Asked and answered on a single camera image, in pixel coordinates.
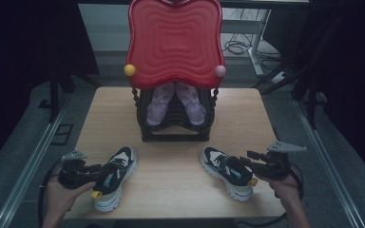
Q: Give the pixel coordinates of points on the white power strip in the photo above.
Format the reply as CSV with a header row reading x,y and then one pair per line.
x,y
280,77

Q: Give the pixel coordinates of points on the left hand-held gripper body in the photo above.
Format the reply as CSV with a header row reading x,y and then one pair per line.
x,y
74,174

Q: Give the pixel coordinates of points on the red and black shoe rack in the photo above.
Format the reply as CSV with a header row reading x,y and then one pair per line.
x,y
174,41

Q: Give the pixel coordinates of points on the black and white sneaker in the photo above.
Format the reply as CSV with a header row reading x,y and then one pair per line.
x,y
226,171
117,177

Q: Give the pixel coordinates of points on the person's right hand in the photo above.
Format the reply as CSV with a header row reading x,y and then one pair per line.
x,y
283,188

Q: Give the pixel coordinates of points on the black metal stand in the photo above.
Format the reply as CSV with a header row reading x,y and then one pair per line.
x,y
310,95
54,95

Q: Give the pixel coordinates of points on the person's left hand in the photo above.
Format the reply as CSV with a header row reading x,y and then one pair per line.
x,y
60,199

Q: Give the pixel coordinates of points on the white desk frame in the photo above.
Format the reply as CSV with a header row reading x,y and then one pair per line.
x,y
255,38

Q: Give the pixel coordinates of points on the metal floor rail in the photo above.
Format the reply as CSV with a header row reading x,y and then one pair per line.
x,y
326,161
28,167

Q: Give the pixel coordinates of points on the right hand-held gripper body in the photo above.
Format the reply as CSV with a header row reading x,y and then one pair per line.
x,y
272,167

